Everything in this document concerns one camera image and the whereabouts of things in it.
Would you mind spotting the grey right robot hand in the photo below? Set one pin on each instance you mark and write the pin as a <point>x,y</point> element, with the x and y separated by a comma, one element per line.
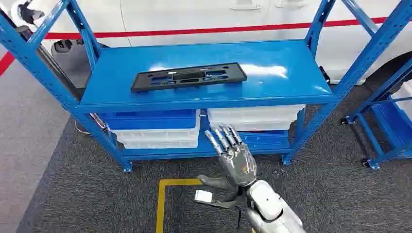
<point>239,164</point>

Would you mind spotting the black plastic mounting plate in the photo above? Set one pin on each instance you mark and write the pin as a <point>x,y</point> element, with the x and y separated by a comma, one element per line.
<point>141,82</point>

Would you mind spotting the blue plastic bin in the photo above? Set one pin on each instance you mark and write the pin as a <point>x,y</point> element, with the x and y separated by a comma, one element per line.
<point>267,141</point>
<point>148,120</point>
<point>394,125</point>

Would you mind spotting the white plastic bin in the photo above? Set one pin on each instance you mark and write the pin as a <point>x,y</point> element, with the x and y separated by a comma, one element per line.
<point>157,144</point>
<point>154,134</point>
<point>254,113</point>
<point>404,96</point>
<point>251,126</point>

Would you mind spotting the yellow floor tape square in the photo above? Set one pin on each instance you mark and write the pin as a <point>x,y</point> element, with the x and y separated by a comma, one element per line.
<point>160,205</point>

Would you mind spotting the blue metal shelf rack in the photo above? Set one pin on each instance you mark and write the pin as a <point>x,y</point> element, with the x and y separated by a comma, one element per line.
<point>273,58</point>
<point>369,136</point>

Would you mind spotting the red barrier belt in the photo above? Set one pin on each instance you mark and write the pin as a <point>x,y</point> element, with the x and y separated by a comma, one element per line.
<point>193,31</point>

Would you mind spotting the white car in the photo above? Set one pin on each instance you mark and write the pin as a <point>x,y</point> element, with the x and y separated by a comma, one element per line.
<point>209,16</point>

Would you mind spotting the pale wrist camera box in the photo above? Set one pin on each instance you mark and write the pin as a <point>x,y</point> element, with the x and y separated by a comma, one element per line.
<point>202,196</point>

